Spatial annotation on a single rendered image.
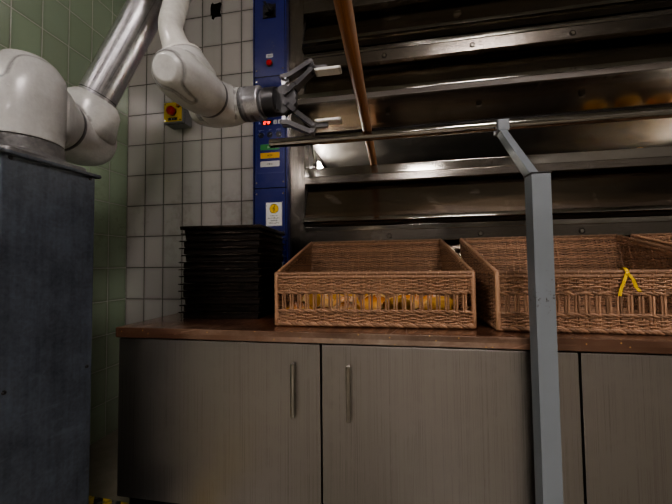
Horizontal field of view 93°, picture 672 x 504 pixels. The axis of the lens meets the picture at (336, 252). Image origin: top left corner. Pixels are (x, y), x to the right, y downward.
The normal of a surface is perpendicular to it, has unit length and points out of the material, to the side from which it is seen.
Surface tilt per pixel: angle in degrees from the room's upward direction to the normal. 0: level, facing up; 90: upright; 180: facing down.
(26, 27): 90
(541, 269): 90
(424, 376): 90
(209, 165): 90
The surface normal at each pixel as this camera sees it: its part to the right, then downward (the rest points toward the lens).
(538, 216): -0.17, -0.04
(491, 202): -0.16, -0.38
